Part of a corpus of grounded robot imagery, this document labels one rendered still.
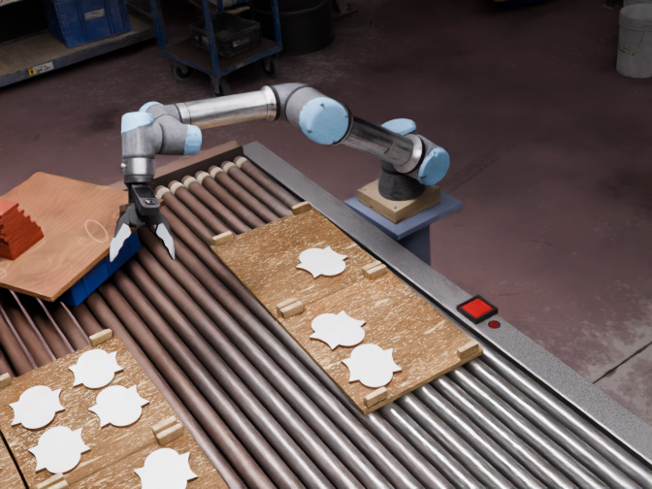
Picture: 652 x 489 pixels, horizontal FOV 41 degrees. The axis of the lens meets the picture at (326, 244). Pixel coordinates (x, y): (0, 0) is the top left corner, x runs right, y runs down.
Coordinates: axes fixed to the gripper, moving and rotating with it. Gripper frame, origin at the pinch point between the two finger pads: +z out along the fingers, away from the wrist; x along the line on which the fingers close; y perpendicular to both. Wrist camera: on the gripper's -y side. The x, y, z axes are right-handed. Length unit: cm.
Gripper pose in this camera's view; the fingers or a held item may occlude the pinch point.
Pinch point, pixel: (144, 261)
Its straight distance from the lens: 212.3
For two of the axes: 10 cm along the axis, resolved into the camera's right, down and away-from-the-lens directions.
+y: -4.8, 0.3, 8.8
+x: -8.8, 0.2, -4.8
